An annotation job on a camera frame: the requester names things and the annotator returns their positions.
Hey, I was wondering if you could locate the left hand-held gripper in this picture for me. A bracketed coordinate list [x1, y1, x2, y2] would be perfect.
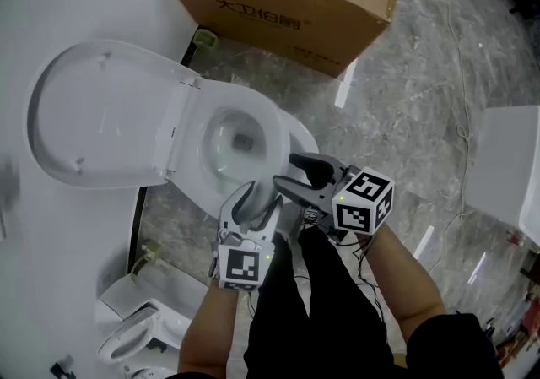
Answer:
[209, 181, 284, 290]

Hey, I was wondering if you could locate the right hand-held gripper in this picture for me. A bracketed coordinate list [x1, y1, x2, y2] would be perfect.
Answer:
[273, 152, 396, 236]

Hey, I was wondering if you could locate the person's left forearm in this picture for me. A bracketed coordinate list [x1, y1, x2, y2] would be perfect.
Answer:
[176, 279, 254, 374]

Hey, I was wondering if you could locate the person's right forearm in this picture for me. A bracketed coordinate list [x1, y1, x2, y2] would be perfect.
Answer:
[362, 220, 446, 344]

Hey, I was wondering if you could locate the white toilet bowl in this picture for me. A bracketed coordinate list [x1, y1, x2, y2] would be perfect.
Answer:
[168, 109, 321, 218]

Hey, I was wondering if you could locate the white toilet with square tank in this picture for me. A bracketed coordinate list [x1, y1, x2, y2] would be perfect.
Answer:
[94, 273, 195, 379]

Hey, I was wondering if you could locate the white toilet lid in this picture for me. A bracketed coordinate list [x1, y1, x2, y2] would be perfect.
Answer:
[27, 38, 202, 189]

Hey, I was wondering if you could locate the person's right shoe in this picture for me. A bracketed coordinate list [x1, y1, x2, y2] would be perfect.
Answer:
[300, 203, 324, 230]

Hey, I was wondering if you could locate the person's black clothing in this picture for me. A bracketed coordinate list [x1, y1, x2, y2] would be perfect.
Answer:
[166, 223, 505, 379]

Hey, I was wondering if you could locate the white cabinet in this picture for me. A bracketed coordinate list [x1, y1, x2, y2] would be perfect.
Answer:
[463, 106, 540, 247]

